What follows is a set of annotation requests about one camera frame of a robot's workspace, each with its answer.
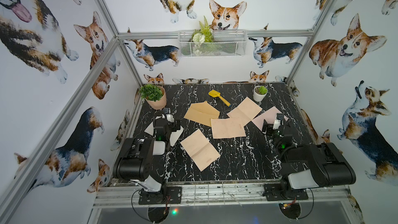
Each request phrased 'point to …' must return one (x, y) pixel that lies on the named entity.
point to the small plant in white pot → (259, 92)
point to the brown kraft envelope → (202, 112)
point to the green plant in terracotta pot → (155, 96)
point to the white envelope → (174, 135)
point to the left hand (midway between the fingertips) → (171, 114)
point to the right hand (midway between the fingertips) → (272, 118)
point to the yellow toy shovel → (215, 94)
